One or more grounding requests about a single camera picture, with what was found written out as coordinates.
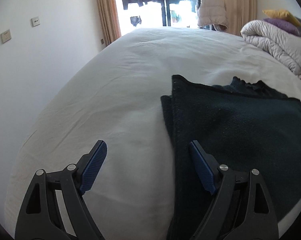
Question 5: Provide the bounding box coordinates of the dark green knit sweater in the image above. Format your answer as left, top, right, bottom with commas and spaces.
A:
161, 75, 301, 239

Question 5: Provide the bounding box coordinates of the white bed sheet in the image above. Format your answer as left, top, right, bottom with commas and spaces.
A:
5, 27, 301, 239

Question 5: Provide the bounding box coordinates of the grey folded duvet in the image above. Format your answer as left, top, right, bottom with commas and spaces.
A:
240, 20, 301, 79

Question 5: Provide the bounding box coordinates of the purple pillow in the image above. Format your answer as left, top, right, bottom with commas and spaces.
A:
263, 18, 301, 37

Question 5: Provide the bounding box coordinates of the yellow pillow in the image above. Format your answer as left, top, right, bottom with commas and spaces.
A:
262, 9, 301, 27

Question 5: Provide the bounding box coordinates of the beige puffer jacket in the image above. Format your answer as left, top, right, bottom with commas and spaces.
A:
196, 0, 228, 32

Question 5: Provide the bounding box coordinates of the beige right curtain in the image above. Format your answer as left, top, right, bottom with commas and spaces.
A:
222, 0, 257, 36

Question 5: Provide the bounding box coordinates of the beige curtain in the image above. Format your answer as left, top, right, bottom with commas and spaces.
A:
97, 0, 121, 47
222, 0, 257, 36

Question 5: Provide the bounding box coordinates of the beige left curtain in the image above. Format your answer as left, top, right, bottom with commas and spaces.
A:
97, 0, 121, 47

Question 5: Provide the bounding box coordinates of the black framed window door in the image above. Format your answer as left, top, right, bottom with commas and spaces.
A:
116, 0, 198, 35

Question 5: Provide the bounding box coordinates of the white wall socket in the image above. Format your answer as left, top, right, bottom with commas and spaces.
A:
31, 17, 40, 27

